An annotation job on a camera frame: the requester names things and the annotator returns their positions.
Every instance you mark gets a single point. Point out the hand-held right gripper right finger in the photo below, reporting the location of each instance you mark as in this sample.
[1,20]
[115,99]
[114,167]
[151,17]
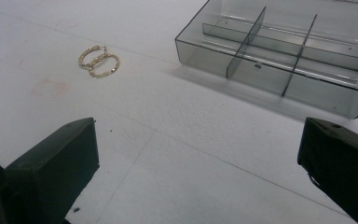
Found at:
[345,161]

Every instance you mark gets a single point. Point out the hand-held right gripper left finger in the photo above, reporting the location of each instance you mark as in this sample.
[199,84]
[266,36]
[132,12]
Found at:
[52,168]

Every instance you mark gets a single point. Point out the gold hoop earring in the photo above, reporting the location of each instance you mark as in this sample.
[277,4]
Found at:
[88,53]
[115,63]

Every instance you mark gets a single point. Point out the clear grey compartment organizer box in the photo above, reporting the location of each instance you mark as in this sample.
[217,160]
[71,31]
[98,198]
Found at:
[261,53]

